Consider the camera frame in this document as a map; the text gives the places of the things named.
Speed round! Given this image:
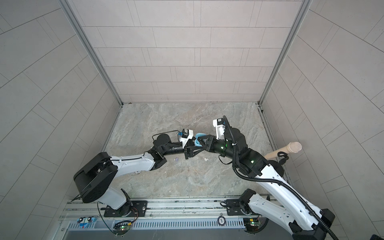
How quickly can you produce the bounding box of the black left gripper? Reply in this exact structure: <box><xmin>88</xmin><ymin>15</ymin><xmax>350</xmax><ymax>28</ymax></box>
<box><xmin>160</xmin><ymin>138</ymin><xmax>204</xmax><ymax>162</ymax></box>

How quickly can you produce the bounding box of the light blue earbud charging case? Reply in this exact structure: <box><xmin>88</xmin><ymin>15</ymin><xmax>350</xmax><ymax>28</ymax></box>
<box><xmin>194</xmin><ymin>133</ymin><xmax>207</xmax><ymax>147</ymax></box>

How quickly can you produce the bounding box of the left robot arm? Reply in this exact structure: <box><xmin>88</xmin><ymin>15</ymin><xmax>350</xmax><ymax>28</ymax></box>
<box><xmin>74</xmin><ymin>130</ymin><xmax>206</xmax><ymax>211</ymax></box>

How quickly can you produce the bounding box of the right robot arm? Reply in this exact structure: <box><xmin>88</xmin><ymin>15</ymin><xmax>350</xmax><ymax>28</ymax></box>
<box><xmin>197</xmin><ymin>128</ymin><xmax>337</xmax><ymax>240</ymax></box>

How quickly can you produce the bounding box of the black round stand base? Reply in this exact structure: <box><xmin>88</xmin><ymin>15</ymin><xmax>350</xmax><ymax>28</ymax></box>
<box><xmin>269</xmin><ymin>152</ymin><xmax>289</xmax><ymax>177</ymax></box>

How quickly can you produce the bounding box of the small round speaker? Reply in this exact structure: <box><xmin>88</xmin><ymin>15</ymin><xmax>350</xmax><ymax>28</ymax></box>
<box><xmin>218</xmin><ymin>216</ymin><xmax>227</xmax><ymax>226</ymax></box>

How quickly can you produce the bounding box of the right green circuit board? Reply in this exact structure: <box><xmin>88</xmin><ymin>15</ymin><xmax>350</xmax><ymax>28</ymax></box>
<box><xmin>243</xmin><ymin>218</ymin><xmax>261</xmax><ymax>234</ymax></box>

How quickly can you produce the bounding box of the green circuit board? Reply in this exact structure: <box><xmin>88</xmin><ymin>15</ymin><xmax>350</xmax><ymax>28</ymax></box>
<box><xmin>114</xmin><ymin>220</ymin><xmax>133</xmax><ymax>235</ymax></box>
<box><xmin>243</xmin><ymin>218</ymin><xmax>261</xmax><ymax>234</ymax></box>

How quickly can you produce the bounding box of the left green circuit board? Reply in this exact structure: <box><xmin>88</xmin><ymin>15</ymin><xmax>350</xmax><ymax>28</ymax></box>
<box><xmin>114</xmin><ymin>220</ymin><xmax>133</xmax><ymax>235</ymax></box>

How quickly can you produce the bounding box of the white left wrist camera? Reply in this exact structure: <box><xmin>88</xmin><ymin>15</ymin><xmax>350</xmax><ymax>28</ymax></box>
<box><xmin>178</xmin><ymin>129</ymin><xmax>194</xmax><ymax>148</ymax></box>

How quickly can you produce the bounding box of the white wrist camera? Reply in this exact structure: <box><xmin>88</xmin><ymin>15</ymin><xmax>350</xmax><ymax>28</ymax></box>
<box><xmin>213</xmin><ymin>118</ymin><xmax>226</xmax><ymax>140</ymax></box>
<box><xmin>178</xmin><ymin>129</ymin><xmax>194</xmax><ymax>148</ymax></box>

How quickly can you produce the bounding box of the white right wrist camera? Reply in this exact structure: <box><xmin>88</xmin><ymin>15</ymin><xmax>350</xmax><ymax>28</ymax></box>
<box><xmin>213</xmin><ymin>118</ymin><xmax>226</xmax><ymax>140</ymax></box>

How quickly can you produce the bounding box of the black corrugated cable conduit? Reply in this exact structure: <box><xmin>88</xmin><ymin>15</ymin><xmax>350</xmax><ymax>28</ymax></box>
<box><xmin>222</xmin><ymin>115</ymin><xmax>340</xmax><ymax>240</ymax></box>

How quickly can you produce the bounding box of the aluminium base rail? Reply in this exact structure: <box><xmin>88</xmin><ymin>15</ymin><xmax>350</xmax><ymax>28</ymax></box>
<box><xmin>58</xmin><ymin>196</ymin><xmax>311</xmax><ymax>221</ymax></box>

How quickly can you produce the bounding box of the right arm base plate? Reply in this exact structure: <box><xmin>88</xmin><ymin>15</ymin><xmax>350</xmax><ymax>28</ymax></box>
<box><xmin>221</xmin><ymin>199</ymin><xmax>257</xmax><ymax>216</ymax></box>

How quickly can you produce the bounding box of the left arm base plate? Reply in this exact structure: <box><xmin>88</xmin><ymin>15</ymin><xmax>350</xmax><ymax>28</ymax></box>
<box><xmin>101</xmin><ymin>201</ymin><xmax>148</xmax><ymax>218</ymax></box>

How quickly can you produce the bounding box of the beige wooden handle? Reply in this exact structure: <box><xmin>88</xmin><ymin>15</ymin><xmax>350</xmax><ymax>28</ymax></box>
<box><xmin>264</xmin><ymin>142</ymin><xmax>302</xmax><ymax>160</ymax></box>

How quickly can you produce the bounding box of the aluminium corner frame post left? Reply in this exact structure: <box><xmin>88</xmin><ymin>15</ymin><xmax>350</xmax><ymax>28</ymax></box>
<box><xmin>58</xmin><ymin>0</ymin><xmax>124</xmax><ymax>106</ymax></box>

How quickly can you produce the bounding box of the aluminium corner frame post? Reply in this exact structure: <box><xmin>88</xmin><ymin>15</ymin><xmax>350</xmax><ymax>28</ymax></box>
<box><xmin>258</xmin><ymin>0</ymin><xmax>314</xmax><ymax>105</ymax></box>
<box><xmin>58</xmin><ymin>0</ymin><xmax>124</xmax><ymax>106</ymax></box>

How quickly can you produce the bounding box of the aluminium corner frame post right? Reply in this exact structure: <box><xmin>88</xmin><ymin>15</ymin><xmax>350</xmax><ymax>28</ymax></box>
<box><xmin>258</xmin><ymin>0</ymin><xmax>314</xmax><ymax>105</ymax></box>

